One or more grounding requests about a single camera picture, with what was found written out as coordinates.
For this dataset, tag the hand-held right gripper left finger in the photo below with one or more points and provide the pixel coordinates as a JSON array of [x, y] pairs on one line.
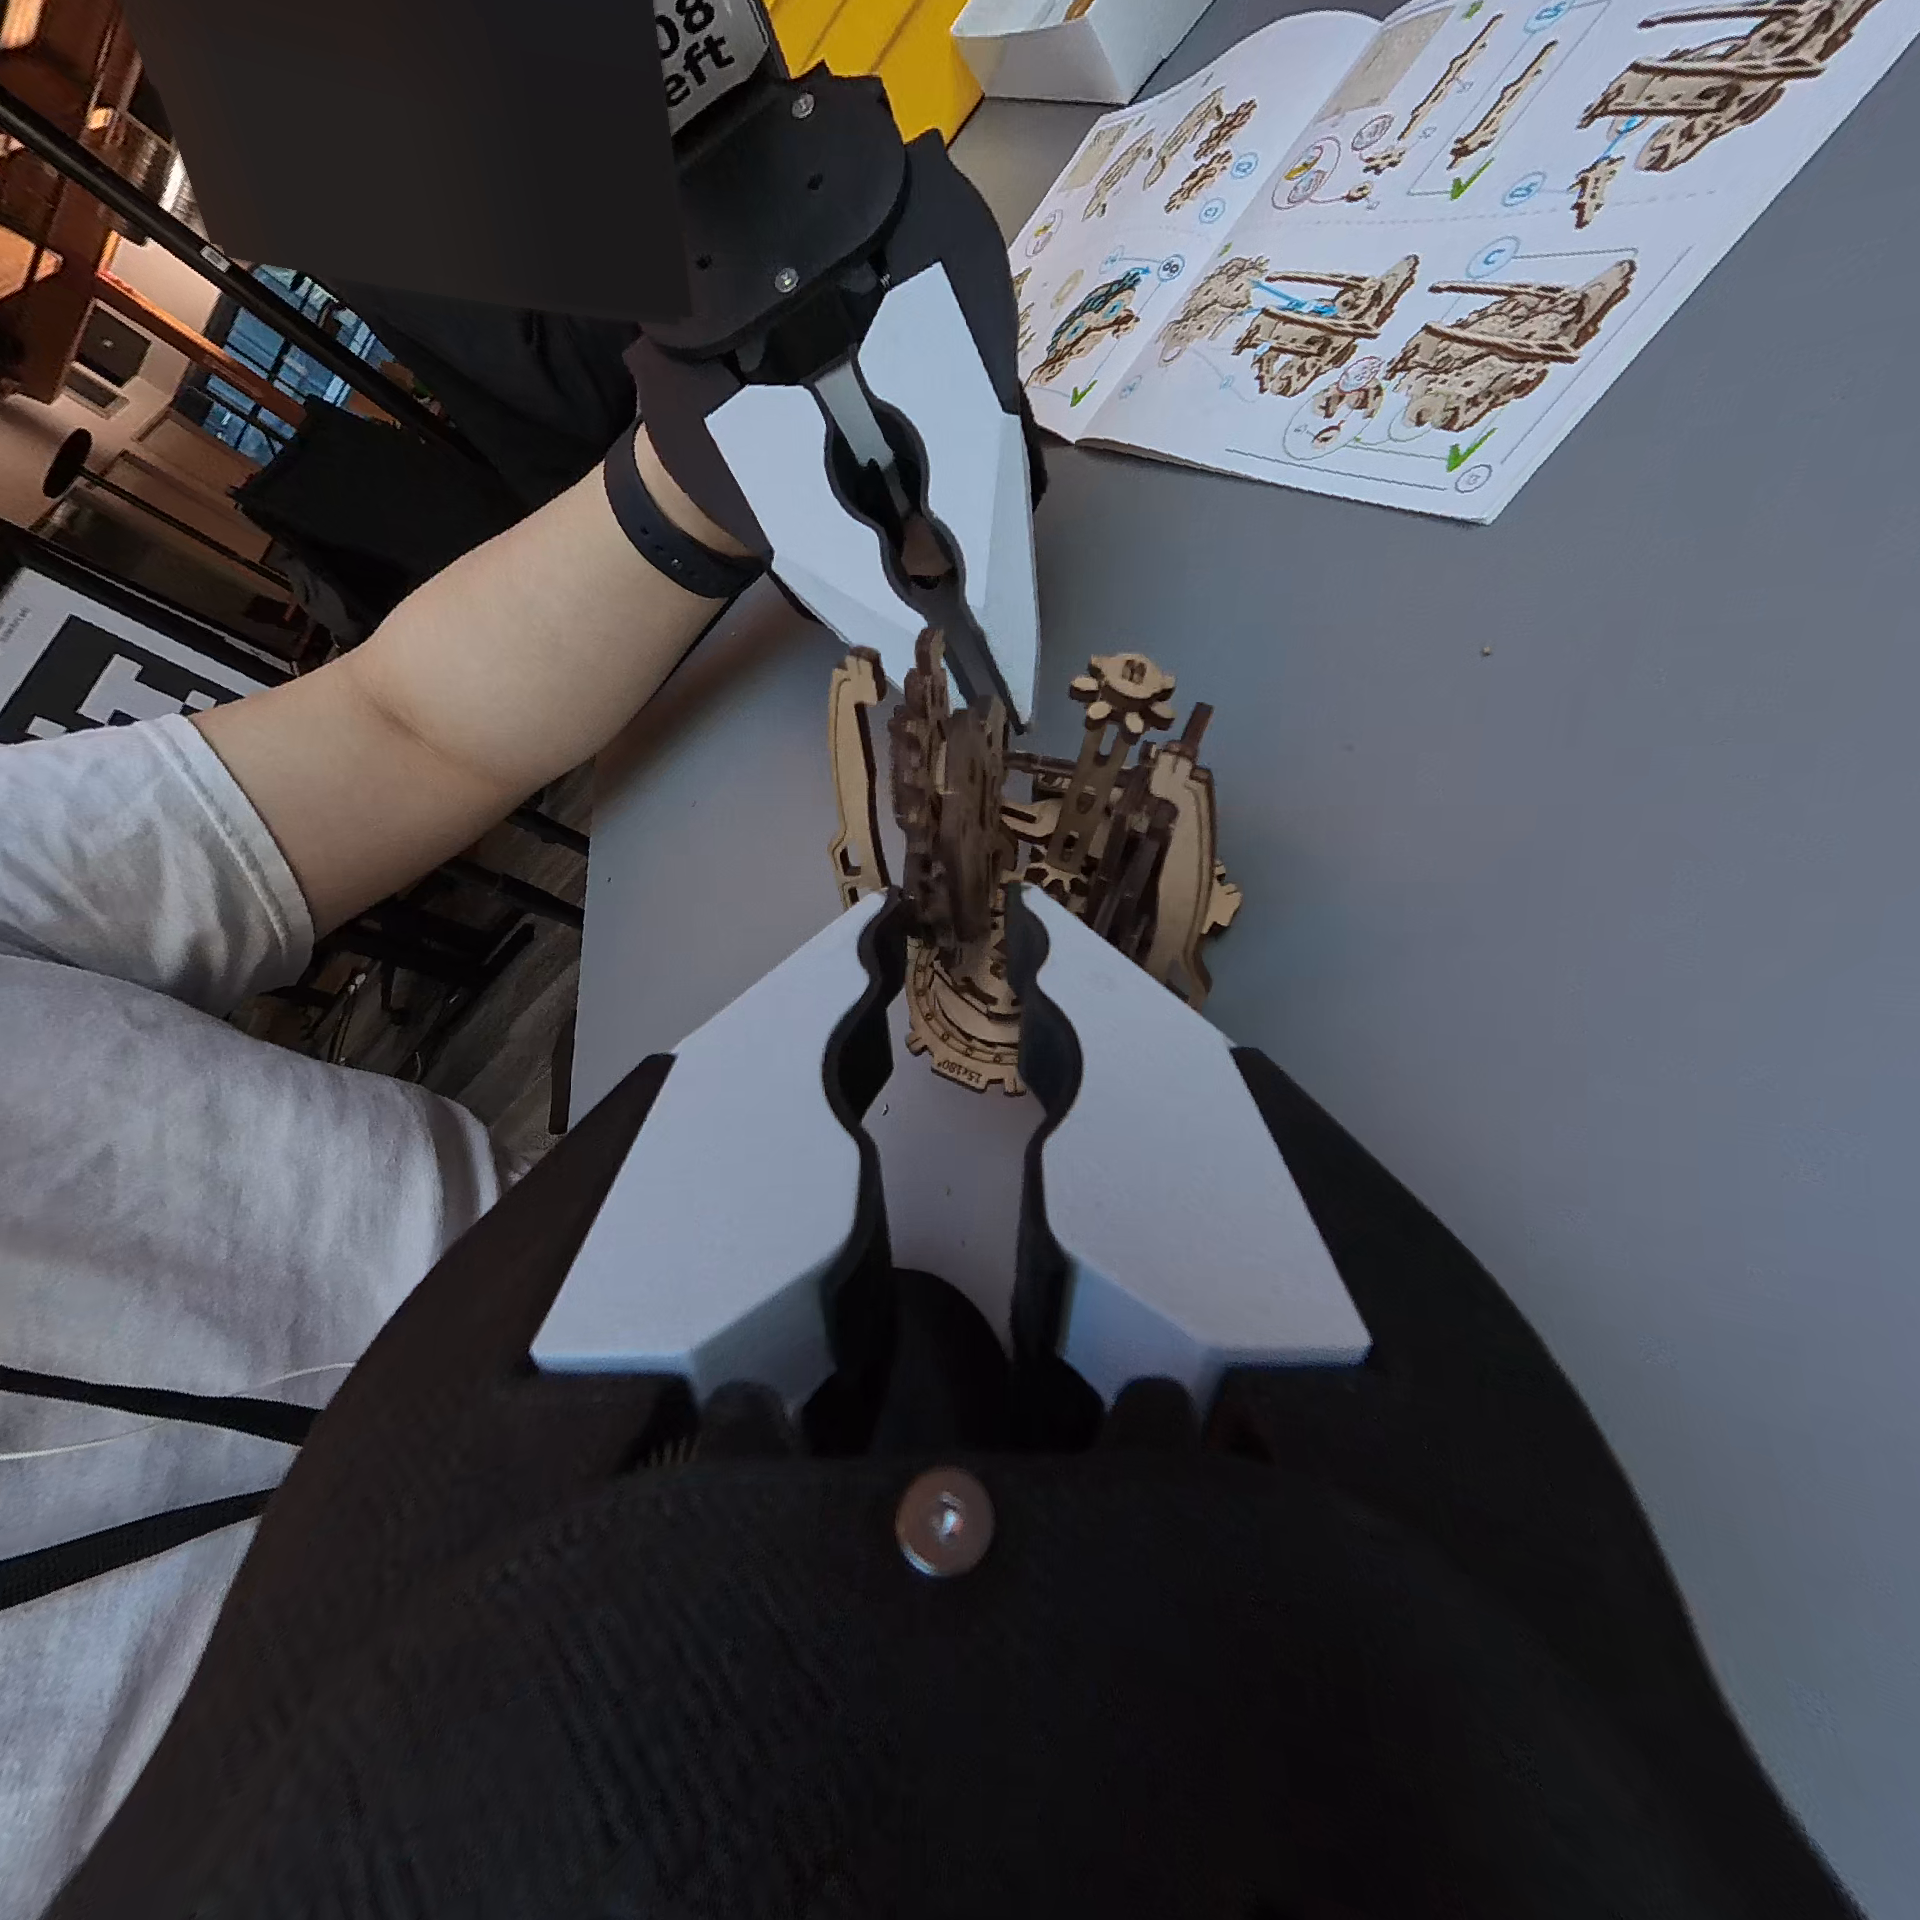
[[705, 1215]]

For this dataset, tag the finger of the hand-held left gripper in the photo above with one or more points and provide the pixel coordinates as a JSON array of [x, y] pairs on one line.
[[975, 495], [795, 510]]

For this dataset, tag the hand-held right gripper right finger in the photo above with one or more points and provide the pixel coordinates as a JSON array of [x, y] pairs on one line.
[[1186, 1200]]

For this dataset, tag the wooden gear model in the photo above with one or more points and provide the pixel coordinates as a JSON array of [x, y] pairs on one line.
[[1096, 856]]

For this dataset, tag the person's left forearm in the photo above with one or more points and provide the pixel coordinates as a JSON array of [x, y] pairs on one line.
[[451, 736]]

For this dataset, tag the model instruction booklet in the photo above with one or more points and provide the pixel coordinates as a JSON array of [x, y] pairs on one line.
[[1350, 375]]

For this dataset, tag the yellow plastic bin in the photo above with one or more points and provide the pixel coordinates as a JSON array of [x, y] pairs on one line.
[[885, 53]]

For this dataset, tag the white cardboard tray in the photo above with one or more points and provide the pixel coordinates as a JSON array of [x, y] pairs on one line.
[[1051, 60]]

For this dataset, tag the black and white marker board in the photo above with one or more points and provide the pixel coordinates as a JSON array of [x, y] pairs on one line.
[[91, 676]]

